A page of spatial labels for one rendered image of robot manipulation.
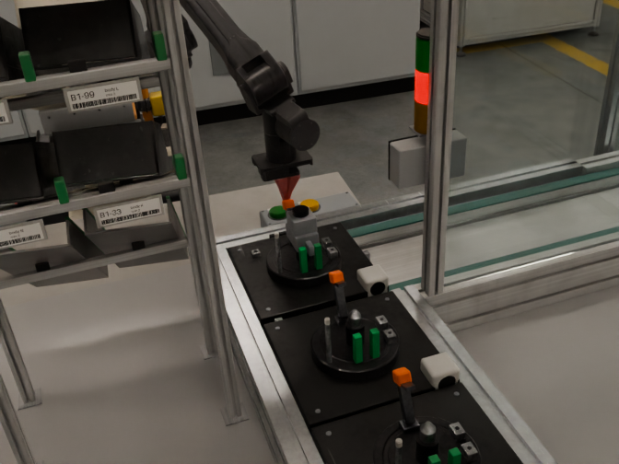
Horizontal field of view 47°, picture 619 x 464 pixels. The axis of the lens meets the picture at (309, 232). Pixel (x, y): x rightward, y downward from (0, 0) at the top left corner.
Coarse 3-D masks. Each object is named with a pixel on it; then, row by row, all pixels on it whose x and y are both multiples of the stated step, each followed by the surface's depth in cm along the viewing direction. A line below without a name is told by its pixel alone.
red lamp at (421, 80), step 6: (420, 72) 108; (420, 78) 108; (426, 78) 107; (420, 84) 108; (426, 84) 108; (420, 90) 109; (426, 90) 108; (420, 96) 109; (426, 96) 109; (420, 102) 110; (426, 102) 109
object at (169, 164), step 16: (96, 128) 94; (112, 128) 94; (128, 128) 95; (144, 128) 95; (160, 128) 107; (64, 144) 94; (80, 144) 94; (96, 144) 94; (112, 144) 95; (128, 144) 95; (144, 144) 95; (160, 144) 103; (64, 160) 94; (80, 160) 94; (96, 160) 94; (112, 160) 95; (128, 160) 95; (144, 160) 95; (160, 160) 100; (64, 176) 94; (80, 176) 94; (96, 176) 95; (112, 176) 95; (128, 176) 95; (144, 176) 96
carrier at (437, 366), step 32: (288, 320) 121; (320, 320) 121; (352, 320) 110; (384, 320) 114; (288, 352) 114; (320, 352) 111; (352, 352) 111; (384, 352) 110; (416, 352) 113; (288, 384) 110; (320, 384) 108; (352, 384) 108; (384, 384) 107; (416, 384) 107; (448, 384) 107; (320, 416) 102
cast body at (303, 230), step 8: (296, 208) 128; (304, 208) 128; (288, 216) 128; (296, 216) 127; (304, 216) 127; (312, 216) 127; (288, 224) 129; (296, 224) 126; (304, 224) 127; (312, 224) 127; (288, 232) 131; (296, 232) 127; (304, 232) 127; (312, 232) 128; (296, 240) 127; (304, 240) 128; (312, 240) 128; (296, 248) 128; (312, 248) 126
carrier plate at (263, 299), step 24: (264, 240) 143; (336, 240) 141; (240, 264) 136; (264, 264) 136; (360, 264) 134; (264, 288) 129; (288, 288) 129; (312, 288) 128; (360, 288) 128; (264, 312) 123; (288, 312) 123
